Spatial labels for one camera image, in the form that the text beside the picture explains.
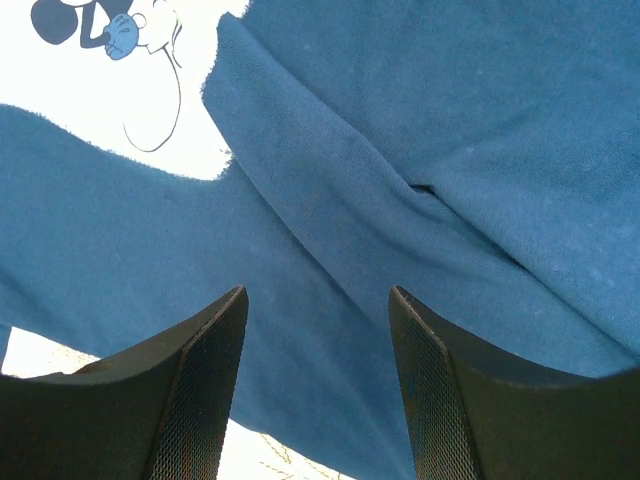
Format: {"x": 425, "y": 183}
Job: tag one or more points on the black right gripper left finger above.
{"x": 157, "y": 410}

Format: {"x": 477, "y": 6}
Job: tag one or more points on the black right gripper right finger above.
{"x": 475, "y": 411}

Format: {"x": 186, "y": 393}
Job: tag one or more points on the floral patterned table mat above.
{"x": 246, "y": 455}

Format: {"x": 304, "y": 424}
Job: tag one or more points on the blue Mickey print t-shirt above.
{"x": 483, "y": 155}

